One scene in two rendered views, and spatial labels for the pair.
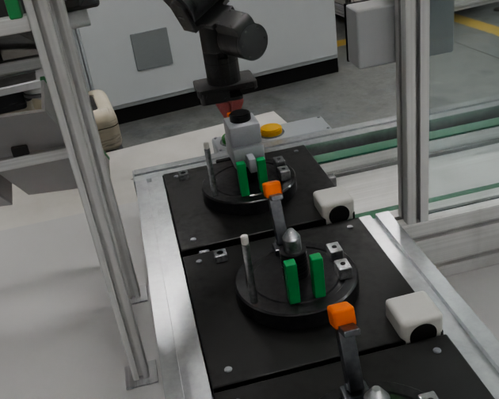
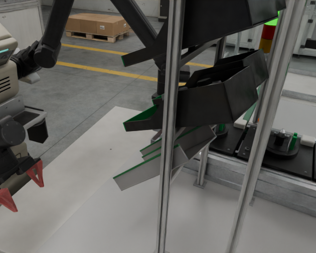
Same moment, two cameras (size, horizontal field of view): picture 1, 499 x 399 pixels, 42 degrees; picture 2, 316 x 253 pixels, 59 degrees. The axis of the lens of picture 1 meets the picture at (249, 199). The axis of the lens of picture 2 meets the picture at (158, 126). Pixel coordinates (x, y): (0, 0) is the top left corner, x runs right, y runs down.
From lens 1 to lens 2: 105 cm
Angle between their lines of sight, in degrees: 49
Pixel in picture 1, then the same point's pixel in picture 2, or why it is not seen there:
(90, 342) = (216, 203)
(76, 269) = not seen: hidden behind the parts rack
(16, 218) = (89, 187)
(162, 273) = (236, 163)
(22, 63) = not seen: hidden behind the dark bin
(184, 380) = (297, 182)
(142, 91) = not seen: outside the picture
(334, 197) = (243, 121)
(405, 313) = (310, 140)
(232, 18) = (184, 68)
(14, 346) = (197, 222)
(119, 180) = (105, 151)
